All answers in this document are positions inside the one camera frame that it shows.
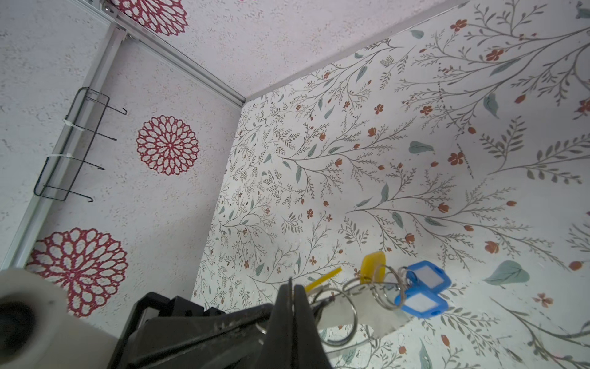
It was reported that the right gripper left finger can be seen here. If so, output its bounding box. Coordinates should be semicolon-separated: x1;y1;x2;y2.
255;279;293;369

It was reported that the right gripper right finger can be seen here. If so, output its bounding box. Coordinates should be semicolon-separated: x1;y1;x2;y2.
292;285;332;369

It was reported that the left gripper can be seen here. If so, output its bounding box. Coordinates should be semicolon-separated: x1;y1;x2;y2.
108;292;273;368

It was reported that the yellow key tag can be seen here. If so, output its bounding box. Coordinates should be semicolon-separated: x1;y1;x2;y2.
304;267;342;293
359;252;387;284

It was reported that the blue key tag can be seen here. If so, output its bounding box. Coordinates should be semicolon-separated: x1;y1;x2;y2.
407;261;452;294
394;287;449;319

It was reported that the black wire wall basket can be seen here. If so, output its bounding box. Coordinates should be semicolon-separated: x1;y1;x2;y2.
33;87;128;203

